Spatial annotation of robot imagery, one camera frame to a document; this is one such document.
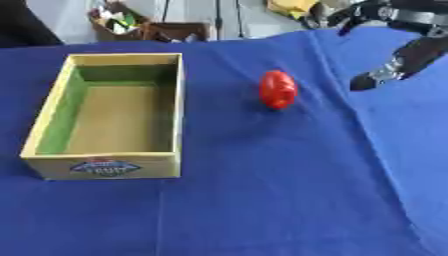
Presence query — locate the brown cardboard box with clutter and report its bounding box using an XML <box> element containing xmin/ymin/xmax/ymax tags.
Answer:
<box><xmin>87</xmin><ymin>1</ymin><xmax>153</xmax><ymax>43</ymax></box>

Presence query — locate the black tripod leg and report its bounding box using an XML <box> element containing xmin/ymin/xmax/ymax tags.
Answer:
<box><xmin>159</xmin><ymin>0</ymin><xmax>172</xmax><ymax>23</ymax></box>
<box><xmin>213</xmin><ymin>0</ymin><xmax>226</xmax><ymax>32</ymax></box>
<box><xmin>234</xmin><ymin>0</ymin><xmax>245</xmax><ymax>38</ymax></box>

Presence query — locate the tan cardboard box green inside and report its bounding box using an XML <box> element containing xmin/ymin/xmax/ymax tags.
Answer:
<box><xmin>19</xmin><ymin>52</ymin><xmax>188</xmax><ymax>181</ymax></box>

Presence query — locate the yellow bag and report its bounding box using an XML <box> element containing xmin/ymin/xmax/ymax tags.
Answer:
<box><xmin>266</xmin><ymin>0</ymin><xmax>322</xmax><ymax>20</ymax></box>

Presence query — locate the dark brown box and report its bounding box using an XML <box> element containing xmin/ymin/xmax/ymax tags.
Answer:
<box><xmin>140</xmin><ymin>21</ymin><xmax>212</xmax><ymax>44</ymax></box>

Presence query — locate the red oval toy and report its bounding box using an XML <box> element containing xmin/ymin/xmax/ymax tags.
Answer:
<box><xmin>257</xmin><ymin>69</ymin><xmax>300</xmax><ymax>111</ymax></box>

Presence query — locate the person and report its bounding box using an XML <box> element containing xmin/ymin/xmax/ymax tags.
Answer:
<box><xmin>0</xmin><ymin>0</ymin><xmax>67</xmax><ymax>49</ymax></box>

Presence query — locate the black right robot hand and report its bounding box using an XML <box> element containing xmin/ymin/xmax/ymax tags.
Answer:
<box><xmin>306</xmin><ymin>0</ymin><xmax>448</xmax><ymax>92</ymax></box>

